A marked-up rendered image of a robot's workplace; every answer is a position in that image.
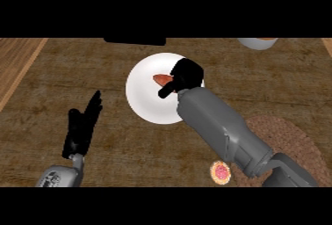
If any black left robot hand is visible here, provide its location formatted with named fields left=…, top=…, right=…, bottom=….
left=61, top=90, right=104, bottom=160

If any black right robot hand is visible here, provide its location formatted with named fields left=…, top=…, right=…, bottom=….
left=157, top=57, right=206, bottom=99

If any orange sweet potato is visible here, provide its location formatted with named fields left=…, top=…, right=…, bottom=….
left=153, top=73, right=179, bottom=94

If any white round plate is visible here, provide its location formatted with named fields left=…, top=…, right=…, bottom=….
left=125, top=52, right=207, bottom=126

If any brown woven round placemat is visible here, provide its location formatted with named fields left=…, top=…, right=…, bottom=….
left=231, top=114, right=332, bottom=188

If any black appliance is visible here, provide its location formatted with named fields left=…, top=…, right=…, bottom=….
left=103, top=38, right=167, bottom=47

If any pale grey bowl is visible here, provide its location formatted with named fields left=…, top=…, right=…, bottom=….
left=237, top=38, right=280, bottom=51

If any small red-topped tart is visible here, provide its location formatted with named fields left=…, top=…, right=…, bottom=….
left=210, top=160, right=232, bottom=185

